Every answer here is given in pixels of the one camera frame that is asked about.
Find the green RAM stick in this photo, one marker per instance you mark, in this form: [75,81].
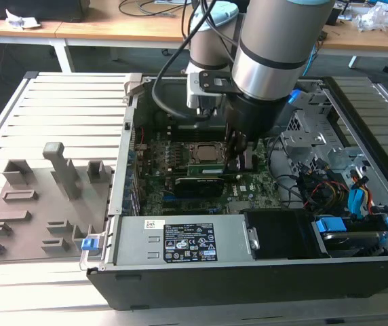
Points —
[207,169]

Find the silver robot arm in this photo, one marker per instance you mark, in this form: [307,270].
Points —
[275,51]

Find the black RAM slot bank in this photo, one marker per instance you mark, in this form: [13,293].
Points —
[187,130]
[177,172]

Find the metal drive cage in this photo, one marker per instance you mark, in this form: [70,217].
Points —
[302,139]

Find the silver CPU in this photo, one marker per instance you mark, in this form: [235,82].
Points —
[207,153]

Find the green motherboard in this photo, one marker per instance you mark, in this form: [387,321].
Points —
[262,190]

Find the CPU socket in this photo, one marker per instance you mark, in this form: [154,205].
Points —
[188,156]

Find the black graphics card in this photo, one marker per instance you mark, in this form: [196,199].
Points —
[199,186]

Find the black plastic shroud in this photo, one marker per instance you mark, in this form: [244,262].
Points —
[282,234]

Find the small black device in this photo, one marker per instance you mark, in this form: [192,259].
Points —
[335,18]

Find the hard disk in blue carrier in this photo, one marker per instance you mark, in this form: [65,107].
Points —
[329,225]

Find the black label sticker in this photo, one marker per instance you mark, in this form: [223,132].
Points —
[190,242]

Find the white barcode sticker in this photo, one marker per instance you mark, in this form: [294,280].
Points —
[154,224]

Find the clear plastic bag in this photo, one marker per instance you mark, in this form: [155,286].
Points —
[377,17]

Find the grey power supply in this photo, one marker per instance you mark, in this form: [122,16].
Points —
[136,244]

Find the open black PC case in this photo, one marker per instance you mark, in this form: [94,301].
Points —
[214,288]

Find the blue case latch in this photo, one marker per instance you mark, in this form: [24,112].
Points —
[90,244]

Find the grey parts rack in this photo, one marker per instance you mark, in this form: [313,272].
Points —
[44,203]

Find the black box on desk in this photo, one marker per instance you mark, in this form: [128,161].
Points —
[44,10]

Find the crumpled white paper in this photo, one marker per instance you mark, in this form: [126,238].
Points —
[21,20]

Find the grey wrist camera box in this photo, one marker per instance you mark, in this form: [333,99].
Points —
[194,88]

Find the wooden desk white frame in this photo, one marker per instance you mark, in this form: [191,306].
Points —
[78,30]
[367,39]

